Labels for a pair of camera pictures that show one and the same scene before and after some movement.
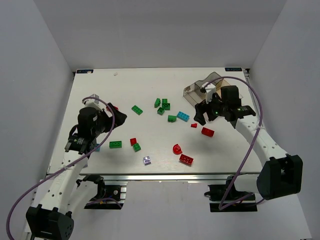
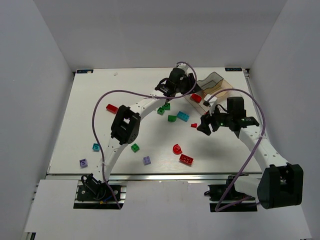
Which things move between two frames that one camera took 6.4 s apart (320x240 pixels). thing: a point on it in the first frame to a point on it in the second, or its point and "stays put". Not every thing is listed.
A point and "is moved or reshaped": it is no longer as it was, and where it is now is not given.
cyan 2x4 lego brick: [183, 116] stays put
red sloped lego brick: [207, 132] is moved or reshaped
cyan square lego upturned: [98, 148] stays put
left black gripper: [110, 120] to [188, 83]
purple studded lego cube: [147, 160] stays put
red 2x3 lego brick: [186, 159] stays put
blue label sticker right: [233, 69] stays put
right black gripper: [207, 111] to [213, 122]
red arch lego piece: [177, 149] stays put
